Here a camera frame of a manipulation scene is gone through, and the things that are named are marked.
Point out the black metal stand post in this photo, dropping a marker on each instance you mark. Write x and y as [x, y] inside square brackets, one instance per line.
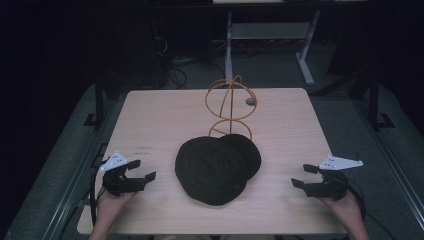
[374, 100]
[99, 100]

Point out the black hat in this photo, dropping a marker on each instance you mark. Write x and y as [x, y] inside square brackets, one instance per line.
[213, 170]

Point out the grey round table grommet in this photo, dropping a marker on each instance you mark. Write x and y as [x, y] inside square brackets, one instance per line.
[250, 101]

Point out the person's left hand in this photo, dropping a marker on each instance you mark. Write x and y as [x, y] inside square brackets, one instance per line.
[110, 205]

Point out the person's right hand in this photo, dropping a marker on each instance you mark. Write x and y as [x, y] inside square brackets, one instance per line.
[348, 208]

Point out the aluminium frame rail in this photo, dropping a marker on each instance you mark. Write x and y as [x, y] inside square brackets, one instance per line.
[76, 173]
[393, 160]

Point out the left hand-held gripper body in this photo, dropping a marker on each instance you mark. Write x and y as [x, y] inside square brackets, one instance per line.
[121, 185]

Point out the white metal desk frame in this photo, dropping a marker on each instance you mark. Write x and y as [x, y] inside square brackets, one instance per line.
[270, 31]

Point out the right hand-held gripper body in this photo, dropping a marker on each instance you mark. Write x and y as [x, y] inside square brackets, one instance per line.
[328, 190]

